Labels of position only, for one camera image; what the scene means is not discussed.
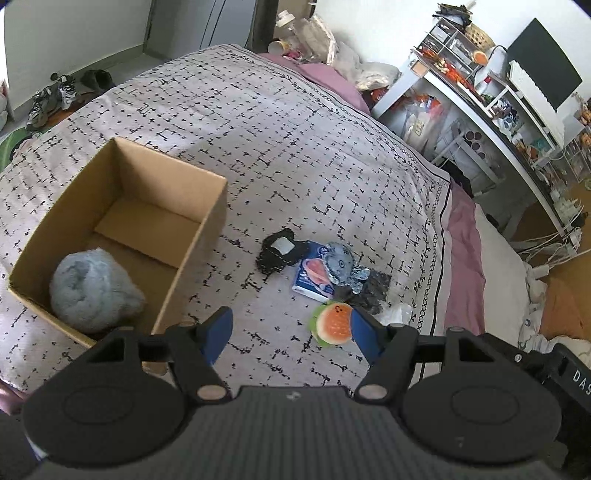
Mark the black dotted cloth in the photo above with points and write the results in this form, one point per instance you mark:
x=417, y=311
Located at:
x=376, y=288

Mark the pink bed sheet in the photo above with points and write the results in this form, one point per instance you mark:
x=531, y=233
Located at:
x=461, y=258

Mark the grey-blue plush toy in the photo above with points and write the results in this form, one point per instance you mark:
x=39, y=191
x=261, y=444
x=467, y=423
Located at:
x=339, y=265

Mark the white shopping bag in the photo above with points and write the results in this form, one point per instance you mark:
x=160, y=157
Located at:
x=420, y=122

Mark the white keyboard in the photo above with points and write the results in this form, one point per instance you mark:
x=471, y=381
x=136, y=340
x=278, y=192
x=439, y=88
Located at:
x=531, y=87

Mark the white black-patterned blanket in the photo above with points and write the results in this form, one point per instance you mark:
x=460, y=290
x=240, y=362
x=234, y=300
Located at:
x=277, y=161

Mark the black monitor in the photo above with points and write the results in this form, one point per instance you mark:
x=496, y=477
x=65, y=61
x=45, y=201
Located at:
x=545, y=60

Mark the clear plastic bag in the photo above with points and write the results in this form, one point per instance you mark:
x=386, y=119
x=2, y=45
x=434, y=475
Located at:
x=397, y=314

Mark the white printed cloth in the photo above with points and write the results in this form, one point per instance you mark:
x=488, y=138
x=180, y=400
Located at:
x=533, y=332

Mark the watermelon slice toy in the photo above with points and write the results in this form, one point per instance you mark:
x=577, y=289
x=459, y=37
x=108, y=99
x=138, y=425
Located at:
x=332, y=323

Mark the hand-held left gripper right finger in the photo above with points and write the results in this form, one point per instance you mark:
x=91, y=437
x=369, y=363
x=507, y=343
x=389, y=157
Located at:
x=364, y=337

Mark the grey-blue fluffy towel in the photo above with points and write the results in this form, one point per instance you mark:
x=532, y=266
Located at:
x=92, y=290

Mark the paper cup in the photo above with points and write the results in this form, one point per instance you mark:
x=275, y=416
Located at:
x=278, y=47

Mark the brown cardboard box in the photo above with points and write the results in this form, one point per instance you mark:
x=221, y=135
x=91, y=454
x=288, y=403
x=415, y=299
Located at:
x=138, y=170

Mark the blue tissue packet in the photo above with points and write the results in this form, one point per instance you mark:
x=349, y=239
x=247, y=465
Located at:
x=309, y=277

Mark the white duvet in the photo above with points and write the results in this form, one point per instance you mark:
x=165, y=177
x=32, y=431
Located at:
x=498, y=267

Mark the pair of dark shoes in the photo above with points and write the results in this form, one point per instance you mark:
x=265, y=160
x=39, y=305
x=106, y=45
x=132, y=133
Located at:
x=97, y=79

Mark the pair of grey sneakers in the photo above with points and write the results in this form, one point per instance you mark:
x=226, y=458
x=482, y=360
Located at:
x=51, y=99

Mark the white desk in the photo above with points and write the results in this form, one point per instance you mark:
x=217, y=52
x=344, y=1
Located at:
x=392, y=92

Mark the pile of clear plastic bags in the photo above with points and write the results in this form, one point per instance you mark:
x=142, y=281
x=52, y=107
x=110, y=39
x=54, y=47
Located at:
x=323, y=39

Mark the white desk riser shelf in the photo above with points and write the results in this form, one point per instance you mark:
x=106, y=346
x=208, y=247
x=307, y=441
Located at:
x=505, y=99

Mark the grey drawer organizer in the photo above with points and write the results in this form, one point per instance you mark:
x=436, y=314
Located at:
x=445, y=44

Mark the black pouch with white label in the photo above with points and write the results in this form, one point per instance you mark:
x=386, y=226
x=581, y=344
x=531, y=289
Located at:
x=272, y=263

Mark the green floor mat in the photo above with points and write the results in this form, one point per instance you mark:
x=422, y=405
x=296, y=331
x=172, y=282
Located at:
x=18, y=143

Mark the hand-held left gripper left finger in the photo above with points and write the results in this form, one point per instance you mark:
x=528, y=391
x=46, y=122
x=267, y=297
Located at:
x=219, y=332

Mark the wicker basket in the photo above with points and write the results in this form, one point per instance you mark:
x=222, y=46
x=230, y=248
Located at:
x=479, y=34

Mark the white power strip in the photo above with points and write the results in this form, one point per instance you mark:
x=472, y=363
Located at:
x=570, y=237

